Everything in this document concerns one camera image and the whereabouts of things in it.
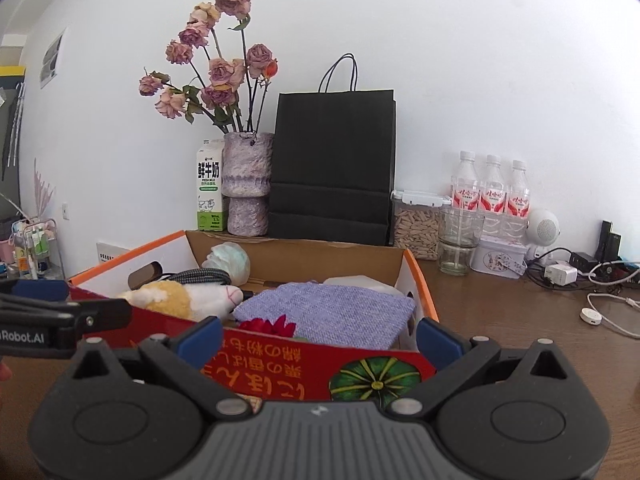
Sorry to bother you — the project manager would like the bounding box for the purple textured vase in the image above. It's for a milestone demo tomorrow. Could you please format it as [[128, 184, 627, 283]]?
[[221, 131, 275, 237]]

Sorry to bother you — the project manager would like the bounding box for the clear container of seeds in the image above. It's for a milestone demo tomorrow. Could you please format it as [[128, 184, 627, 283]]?
[[391, 190, 451, 261]]

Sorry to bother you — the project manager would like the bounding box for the lavender woven cloth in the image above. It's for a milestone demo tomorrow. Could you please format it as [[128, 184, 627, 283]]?
[[232, 281, 417, 351]]

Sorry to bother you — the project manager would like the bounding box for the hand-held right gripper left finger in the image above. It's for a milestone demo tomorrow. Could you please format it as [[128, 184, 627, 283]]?
[[72, 316, 253, 418]]

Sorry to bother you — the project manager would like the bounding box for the wire storage cart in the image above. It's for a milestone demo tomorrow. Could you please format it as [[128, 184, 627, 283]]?
[[0, 215, 66, 281]]

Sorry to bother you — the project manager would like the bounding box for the white soft tissue pack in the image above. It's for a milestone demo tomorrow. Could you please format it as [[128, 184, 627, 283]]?
[[322, 274, 401, 292]]

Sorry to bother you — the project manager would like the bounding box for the white printed tin box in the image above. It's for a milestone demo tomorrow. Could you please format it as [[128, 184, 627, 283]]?
[[470, 235, 528, 280]]

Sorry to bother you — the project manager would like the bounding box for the white round puck with cable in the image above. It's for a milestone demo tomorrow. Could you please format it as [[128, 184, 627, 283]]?
[[585, 260, 640, 336]]

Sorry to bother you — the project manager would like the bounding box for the white wall vent grille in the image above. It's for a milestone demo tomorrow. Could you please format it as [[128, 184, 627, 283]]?
[[40, 27, 67, 88]]

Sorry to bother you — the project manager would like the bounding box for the yellow white plush toy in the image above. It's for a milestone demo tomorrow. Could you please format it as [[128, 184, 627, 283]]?
[[117, 280, 246, 322]]

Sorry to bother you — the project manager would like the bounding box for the white charger plug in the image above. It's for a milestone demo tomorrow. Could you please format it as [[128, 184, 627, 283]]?
[[544, 261, 578, 287]]

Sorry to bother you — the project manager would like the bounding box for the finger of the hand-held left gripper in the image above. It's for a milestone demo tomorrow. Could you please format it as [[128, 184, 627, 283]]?
[[0, 279, 71, 317], [47, 298, 133, 348]]

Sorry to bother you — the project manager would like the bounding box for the black paper bag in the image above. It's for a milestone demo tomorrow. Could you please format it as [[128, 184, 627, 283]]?
[[268, 53, 397, 247]]

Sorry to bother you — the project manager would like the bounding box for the clear glass cup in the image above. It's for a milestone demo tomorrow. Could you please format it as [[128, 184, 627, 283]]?
[[438, 208, 486, 277]]

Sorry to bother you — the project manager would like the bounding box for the green white plastic ball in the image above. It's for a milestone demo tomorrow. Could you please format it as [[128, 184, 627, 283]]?
[[201, 241, 251, 283]]

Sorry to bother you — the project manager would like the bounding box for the red cardboard box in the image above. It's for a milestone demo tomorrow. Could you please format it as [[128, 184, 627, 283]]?
[[67, 230, 441, 403]]

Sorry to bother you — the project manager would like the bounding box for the white charger with cables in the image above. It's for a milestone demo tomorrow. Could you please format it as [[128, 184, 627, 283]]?
[[525, 247, 601, 289]]

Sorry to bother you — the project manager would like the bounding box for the white vent panel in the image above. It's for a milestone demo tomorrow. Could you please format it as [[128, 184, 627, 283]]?
[[96, 241, 133, 263]]

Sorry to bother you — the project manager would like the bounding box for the dried pink rose bouquet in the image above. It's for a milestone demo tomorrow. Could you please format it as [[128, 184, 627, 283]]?
[[139, 0, 278, 135]]

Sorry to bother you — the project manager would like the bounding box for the pink plant wall sticker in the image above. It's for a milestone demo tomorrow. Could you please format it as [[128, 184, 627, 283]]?
[[32, 157, 56, 218]]

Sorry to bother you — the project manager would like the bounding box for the grey braided cord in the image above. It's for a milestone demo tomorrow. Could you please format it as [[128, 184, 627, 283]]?
[[167, 268, 232, 287]]

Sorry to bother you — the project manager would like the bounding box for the white green milk carton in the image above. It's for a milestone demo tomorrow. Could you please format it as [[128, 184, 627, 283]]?
[[196, 138, 226, 232]]

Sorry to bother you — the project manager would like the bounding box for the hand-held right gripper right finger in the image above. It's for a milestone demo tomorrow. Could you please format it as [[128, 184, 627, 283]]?
[[387, 317, 571, 417]]

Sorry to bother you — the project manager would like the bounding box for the red festive flower decoration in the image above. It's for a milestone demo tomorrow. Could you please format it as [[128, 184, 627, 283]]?
[[239, 315, 298, 338]]

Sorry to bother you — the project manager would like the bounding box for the white round speaker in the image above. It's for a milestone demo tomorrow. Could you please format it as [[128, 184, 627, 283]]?
[[525, 209, 561, 256]]

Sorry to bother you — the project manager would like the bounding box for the grey refrigerator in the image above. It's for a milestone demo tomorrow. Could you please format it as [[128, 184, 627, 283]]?
[[0, 76, 26, 221]]

